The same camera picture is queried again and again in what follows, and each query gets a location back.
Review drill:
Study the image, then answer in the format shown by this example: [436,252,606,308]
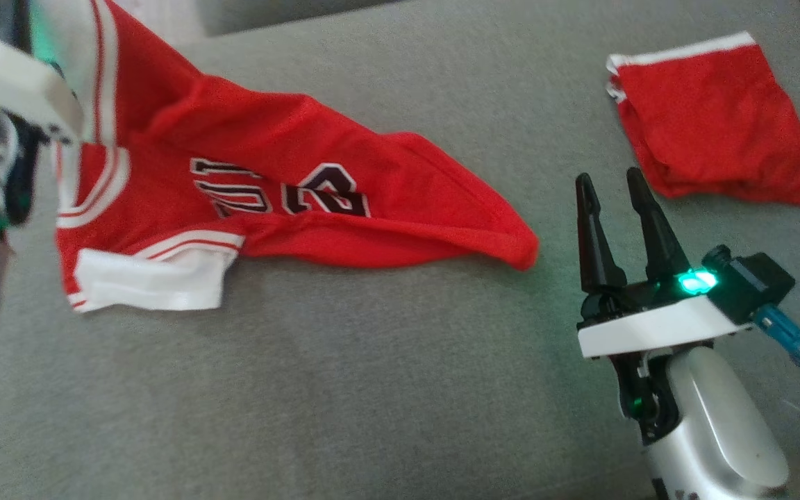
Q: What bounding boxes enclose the red basketball jersey white sleeves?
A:
[53,0,540,313]

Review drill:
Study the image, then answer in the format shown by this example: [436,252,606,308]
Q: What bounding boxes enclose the right arm cable blue plug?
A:
[754,306,800,500]

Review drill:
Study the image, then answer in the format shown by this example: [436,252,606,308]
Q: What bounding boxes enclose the large grey sofa seat cushion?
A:
[0,0,800,500]

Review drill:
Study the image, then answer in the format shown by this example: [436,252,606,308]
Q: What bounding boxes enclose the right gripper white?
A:
[576,168,751,445]

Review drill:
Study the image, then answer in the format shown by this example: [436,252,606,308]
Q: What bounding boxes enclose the red basketball shorts white trim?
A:
[606,31,800,207]

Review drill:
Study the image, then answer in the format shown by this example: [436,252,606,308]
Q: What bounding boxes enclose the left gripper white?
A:
[0,35,85,233]

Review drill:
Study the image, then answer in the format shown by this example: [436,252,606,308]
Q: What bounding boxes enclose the small grey sofa cushion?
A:
[199,0,401,37]

